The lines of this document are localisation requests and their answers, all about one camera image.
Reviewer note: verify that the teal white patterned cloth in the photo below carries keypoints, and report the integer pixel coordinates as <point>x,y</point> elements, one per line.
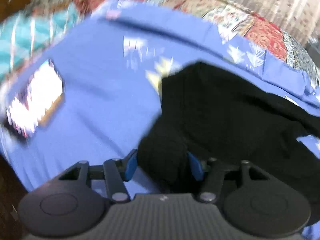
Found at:
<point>22,36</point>

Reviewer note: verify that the blue patterned bed sheet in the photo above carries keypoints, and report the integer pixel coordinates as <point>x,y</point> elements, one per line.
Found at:
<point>112,65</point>

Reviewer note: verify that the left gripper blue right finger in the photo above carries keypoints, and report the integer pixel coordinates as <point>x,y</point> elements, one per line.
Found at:
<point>210,174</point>

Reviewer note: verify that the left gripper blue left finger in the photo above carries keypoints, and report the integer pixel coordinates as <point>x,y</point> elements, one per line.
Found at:
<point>116,173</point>

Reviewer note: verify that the red floral patchwork quilt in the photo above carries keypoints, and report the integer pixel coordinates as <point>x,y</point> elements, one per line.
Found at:
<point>228,14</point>

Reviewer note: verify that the black pants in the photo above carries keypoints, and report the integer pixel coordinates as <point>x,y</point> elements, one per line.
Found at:
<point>209,112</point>

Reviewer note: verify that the smartphone with lit screen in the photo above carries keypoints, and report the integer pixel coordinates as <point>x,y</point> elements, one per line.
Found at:
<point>34,104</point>

